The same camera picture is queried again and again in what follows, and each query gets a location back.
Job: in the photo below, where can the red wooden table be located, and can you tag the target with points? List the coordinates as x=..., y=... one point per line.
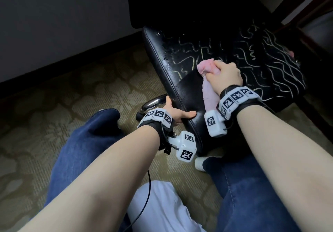
x=307, y=8

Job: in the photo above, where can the left wrist marker band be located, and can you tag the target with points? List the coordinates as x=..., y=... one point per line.
x=156, y=117

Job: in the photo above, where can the wrist marker band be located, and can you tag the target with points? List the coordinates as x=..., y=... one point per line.
x=234, y=99
x=156, y=117

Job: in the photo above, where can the red slipper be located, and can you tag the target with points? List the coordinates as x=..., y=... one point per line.
x=290, y=54

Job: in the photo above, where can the right wrist marker band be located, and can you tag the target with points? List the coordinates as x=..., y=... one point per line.
x=234, y=99

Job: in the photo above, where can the blue trousers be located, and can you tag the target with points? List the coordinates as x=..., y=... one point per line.
x=244, y=195

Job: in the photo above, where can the white shoe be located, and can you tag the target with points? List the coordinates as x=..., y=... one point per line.
x=199, y=163

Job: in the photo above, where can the person's right hand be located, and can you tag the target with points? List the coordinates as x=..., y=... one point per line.
x=227, y=76

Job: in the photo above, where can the person's left forearm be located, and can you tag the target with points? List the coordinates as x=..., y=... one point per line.
x=98, y=185

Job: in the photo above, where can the person's left hand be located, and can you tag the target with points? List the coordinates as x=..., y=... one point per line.
x=179, y=115

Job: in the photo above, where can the white fabric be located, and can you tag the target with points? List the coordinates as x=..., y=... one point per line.
x=161, y=208

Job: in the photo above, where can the person's right forearm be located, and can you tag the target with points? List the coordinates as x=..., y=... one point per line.
x=288, y=161

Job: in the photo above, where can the black office chair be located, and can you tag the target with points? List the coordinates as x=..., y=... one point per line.
x=187, y=89

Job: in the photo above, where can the pink cleaning cloth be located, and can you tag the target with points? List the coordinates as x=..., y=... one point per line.
x=210, y=96

